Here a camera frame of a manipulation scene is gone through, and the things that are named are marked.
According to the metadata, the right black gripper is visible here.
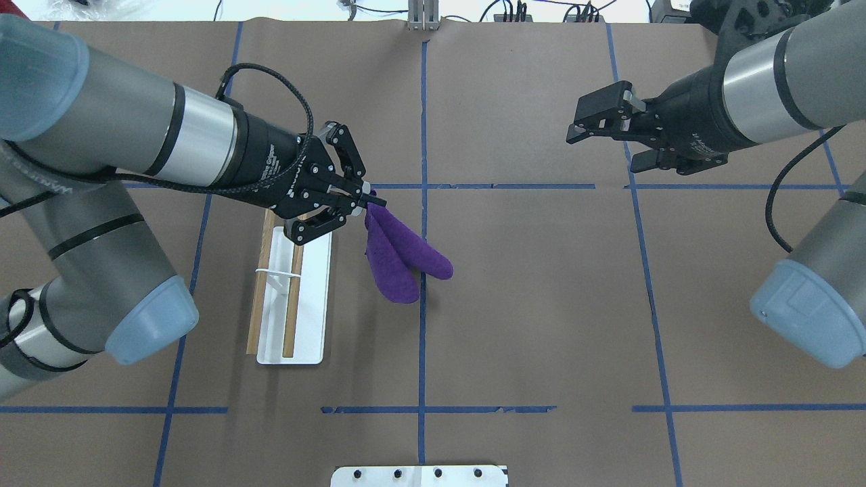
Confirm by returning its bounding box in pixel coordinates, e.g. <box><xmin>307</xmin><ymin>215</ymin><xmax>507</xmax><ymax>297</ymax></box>
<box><xmin>566</xmin><ymin>68</ymin><xmax>756</xmax><ymax>176</ymax></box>

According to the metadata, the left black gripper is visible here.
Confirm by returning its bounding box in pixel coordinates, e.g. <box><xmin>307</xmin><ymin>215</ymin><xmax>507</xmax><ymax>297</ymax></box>
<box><xmin>233</xmin><ymin>112</ymin><xmax>388</xmax><ymax>246</ymax></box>

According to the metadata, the purple towel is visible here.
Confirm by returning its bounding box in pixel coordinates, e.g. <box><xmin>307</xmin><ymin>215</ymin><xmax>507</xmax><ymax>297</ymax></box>
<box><xmin>365</xmin><ymin>204</ymin><xmax>454</xmax><ymax>303</ymax></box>

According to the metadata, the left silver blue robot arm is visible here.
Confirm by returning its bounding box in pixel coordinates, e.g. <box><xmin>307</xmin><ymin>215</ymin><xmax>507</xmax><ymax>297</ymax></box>
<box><xmin>2</xmin><ymin>14</ymin><xmax>386</xmax><ymax>400</ymax></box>

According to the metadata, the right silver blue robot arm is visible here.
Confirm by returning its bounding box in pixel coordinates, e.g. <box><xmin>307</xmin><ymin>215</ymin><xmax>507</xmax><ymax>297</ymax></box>
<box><xmin>566</xmin><ymin>1</ymin><xmax>865</xmax><ymax>368</ymax></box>

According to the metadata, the white wooden towel rack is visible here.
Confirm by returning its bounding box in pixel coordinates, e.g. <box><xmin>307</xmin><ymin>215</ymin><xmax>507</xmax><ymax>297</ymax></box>
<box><xmin>246</xmin><ymin>212</ymin><xmax>332</xmax><ymax>367</ymax></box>

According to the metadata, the black power box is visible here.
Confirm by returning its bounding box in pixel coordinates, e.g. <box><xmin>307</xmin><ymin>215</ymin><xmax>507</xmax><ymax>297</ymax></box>
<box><xmin>650</xmin><ymin>0</ymin><xmax>692</xmax><ymax>24</ymax></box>

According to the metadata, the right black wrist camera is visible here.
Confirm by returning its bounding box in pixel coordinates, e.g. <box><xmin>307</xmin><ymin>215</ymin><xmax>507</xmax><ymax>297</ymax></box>
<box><xmin>689</xmin><ymin>1</ymin><xmax>834</xmax><ymax>47</ymax></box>

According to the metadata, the aluminium frame post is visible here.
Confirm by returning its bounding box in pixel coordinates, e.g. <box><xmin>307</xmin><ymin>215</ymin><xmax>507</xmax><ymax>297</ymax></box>
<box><xmin>407</xmin><ymin>0</ymin><xmax>441</xmax><ymax>31</ymax></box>

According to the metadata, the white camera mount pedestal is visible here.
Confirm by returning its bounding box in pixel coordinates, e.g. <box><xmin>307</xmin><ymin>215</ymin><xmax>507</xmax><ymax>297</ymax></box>
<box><xmin>330</xmin><ymin>464</ymin><xmax>510</xmax><ymax>486</ymax></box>

